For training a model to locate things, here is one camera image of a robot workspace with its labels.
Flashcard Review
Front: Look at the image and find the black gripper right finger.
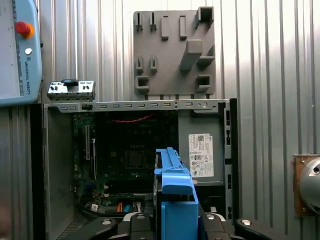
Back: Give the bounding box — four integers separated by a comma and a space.
199, 212, 288, 240

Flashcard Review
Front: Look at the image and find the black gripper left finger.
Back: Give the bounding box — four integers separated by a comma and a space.
62, 212, 155, 240

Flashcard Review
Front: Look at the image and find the hard disk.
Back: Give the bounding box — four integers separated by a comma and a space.
152, 146, 201, 240

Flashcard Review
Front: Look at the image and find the green RAM stick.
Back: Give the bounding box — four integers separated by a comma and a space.
103, 191, 156, 200

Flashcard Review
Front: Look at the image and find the black RAM slot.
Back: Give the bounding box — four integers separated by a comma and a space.
103, 183, 156, 191

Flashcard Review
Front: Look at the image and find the CPU socket with CPU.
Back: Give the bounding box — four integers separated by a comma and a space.
124, 149, 148, 171

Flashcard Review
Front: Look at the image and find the green motherboard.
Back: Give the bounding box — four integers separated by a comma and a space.
72, 112, 180, 216

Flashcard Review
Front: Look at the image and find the grey power supply unit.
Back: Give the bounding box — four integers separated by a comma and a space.
177, 109, 226, 186

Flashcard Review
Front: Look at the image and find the black open PC case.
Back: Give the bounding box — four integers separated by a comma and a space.
29, 98, 238, 240

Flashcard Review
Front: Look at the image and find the grey parts rack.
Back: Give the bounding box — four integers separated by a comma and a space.
132, 6, 217, 100

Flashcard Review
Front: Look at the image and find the pale blue teach pendant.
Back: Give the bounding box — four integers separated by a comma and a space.
0, 0, 43, 107

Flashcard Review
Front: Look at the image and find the black cable bundle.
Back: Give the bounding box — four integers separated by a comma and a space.
79, 203, 126, 221

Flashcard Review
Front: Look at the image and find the brown square base plate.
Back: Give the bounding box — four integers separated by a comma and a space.
292, 153, 320, 218

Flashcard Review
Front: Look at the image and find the thin red wire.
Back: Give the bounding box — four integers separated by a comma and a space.
111, 114, 154, 124

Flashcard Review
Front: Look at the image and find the metal bracket with black latch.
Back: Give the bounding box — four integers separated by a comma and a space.
46, 79, 96, 102

